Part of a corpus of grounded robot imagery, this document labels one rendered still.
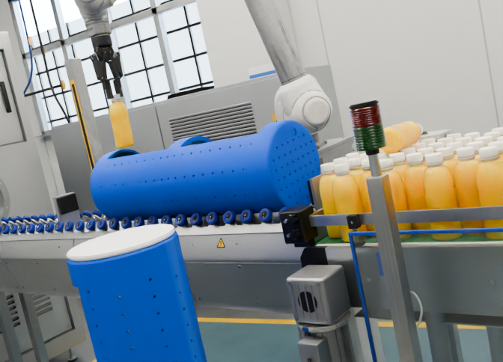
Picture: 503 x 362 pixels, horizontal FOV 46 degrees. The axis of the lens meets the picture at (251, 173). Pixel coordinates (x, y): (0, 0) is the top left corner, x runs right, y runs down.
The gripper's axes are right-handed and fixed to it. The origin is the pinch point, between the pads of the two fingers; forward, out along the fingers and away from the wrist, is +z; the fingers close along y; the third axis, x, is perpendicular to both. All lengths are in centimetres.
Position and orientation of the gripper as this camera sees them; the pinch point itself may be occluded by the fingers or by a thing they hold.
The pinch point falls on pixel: (113, 89)
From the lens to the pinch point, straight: 233.4
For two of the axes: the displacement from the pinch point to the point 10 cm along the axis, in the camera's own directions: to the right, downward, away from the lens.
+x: 7.7, -1.0, -6.3
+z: 2.1, 9.7, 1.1
